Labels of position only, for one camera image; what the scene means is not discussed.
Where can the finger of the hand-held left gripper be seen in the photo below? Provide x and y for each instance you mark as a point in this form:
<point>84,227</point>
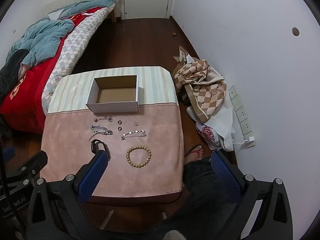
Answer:
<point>8,153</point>
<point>35,162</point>

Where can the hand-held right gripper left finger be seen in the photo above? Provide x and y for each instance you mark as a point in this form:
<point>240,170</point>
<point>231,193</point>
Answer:
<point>92,177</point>

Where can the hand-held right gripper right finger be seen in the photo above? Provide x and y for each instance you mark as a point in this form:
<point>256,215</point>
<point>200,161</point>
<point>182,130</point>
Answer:
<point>223,172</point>

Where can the black wrist band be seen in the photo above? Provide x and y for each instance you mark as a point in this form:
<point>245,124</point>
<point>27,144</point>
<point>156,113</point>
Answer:
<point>92,148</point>

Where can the white cardboard box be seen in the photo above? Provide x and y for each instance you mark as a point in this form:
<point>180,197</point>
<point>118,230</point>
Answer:
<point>112,108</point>

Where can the pink flip-flop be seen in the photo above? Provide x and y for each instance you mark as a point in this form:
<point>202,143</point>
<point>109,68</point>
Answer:
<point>199,152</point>

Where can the person's foot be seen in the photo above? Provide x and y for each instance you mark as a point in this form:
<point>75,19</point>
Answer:
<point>192,156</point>

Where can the person's leg in dark pants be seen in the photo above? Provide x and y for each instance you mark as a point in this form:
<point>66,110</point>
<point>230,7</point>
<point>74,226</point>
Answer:
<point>205,205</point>

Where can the white charger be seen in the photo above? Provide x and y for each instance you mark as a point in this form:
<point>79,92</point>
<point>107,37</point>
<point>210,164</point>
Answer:
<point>250,139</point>

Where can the red print plastic bag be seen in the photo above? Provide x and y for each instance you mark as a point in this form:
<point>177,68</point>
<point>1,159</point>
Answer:
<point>207,132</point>

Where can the white cloth bag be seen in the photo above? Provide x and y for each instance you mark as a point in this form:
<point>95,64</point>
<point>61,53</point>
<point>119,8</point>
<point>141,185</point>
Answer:
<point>225,125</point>

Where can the bed with blankets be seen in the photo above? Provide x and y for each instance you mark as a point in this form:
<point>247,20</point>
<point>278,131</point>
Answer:
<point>25,100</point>

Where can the pink and striped tablecloth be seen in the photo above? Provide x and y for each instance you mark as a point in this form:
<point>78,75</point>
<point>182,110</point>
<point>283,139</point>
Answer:
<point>160,155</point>

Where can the beige checkered cloth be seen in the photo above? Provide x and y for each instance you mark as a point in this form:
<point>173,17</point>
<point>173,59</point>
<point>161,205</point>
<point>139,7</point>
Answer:
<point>207,97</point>

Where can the dark clothing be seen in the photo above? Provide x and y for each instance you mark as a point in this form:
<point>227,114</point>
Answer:
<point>10,72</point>

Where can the blue quilt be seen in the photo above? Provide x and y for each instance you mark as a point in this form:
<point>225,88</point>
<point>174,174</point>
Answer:
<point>42,37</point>

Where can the checkered grey quilt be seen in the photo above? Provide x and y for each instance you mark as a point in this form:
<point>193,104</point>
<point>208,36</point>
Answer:
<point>75,47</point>

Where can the white wall socket strip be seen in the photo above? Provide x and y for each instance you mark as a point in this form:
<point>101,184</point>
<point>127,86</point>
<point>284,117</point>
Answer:
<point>243,120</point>

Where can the round wall cover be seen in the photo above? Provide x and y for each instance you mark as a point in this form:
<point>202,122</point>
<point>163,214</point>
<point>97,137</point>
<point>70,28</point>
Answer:
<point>295,31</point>

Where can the wooden bed frame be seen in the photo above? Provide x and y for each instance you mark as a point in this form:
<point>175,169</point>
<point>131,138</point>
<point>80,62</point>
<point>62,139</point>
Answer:
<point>114,15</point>

